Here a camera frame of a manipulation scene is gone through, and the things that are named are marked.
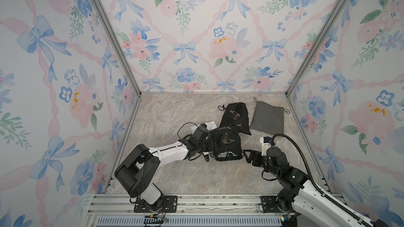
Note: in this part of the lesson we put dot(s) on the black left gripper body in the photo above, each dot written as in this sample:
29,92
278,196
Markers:
207,146

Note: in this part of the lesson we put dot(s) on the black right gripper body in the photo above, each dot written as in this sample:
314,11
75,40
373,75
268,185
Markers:
253,157

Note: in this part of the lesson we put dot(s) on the black pouch with gold logo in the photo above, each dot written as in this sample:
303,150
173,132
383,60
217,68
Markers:
226,143

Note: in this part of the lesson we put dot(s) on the grey fabric drawstring pouch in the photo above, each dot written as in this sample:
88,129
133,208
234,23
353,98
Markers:
268,118

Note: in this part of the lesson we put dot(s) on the plain black drawstring pouch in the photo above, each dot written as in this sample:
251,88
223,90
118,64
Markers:
236,114

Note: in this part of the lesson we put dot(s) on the white hair dryer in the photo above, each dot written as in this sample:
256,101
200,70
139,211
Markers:
207,126

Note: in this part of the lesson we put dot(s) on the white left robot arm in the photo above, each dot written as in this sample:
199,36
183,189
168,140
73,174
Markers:
137,170

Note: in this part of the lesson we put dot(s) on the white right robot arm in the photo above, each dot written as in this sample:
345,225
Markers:
301,195

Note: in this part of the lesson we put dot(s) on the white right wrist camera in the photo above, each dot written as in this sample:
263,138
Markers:
266,144

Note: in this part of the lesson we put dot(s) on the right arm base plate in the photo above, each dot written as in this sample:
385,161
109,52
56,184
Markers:
269,204

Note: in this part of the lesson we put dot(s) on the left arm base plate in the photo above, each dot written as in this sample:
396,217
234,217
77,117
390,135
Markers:
165,204

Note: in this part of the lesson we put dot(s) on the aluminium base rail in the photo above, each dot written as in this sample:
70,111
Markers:
193,210

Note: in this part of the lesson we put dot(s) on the aluminium corner post left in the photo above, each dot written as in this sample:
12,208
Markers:
107,27

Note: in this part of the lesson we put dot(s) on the aluminium corner post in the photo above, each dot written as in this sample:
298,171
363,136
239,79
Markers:
322,34
107,27

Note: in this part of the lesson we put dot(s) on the aluminium corner post right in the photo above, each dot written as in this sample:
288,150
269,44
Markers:
322,34

